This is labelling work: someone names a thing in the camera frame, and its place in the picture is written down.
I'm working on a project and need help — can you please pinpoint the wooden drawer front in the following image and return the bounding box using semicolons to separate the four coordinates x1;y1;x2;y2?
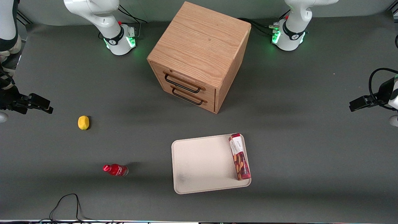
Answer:
157;78;216;112
153;63;216;100

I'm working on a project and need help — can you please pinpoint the yellow lemon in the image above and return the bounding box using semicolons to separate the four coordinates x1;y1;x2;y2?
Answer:
78;115;90;130

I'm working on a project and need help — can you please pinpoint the black wire drawer handle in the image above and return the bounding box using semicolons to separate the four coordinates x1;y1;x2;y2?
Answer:
163;72;206;93
170;86;208;105

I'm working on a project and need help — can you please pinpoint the red soda bottle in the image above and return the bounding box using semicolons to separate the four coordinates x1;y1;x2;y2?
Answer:
103;164;129;177

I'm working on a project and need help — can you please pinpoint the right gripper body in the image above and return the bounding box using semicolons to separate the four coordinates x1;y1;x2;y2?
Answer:
0;86;29;114

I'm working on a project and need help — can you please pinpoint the black base cable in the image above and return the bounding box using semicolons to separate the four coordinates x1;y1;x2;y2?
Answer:
118;4;147;40
238;18;277;35

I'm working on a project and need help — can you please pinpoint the black right base cable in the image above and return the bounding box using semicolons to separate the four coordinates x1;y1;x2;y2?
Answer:
118;4;147;40

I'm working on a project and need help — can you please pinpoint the beige plastic tray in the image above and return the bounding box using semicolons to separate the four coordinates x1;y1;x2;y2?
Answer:
171;133;252;195

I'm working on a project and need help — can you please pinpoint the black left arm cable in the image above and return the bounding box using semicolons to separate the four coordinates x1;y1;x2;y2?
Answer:
368;68;398;110

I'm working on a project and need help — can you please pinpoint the red tartan cookie box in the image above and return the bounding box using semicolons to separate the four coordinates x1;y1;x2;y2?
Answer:
229;133;252;181

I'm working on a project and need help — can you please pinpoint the thin black looped cable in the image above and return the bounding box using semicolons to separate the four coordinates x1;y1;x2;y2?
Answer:
49;193;94;222

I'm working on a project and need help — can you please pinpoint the wooden drawer cabinet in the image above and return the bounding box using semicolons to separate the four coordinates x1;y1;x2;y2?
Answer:
147;1;252;114

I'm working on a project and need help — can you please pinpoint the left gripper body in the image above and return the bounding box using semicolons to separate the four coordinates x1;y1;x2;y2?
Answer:
373;76;398;110

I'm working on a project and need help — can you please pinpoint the black left base cable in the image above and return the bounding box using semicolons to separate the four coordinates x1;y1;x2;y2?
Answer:
238;18;277;35

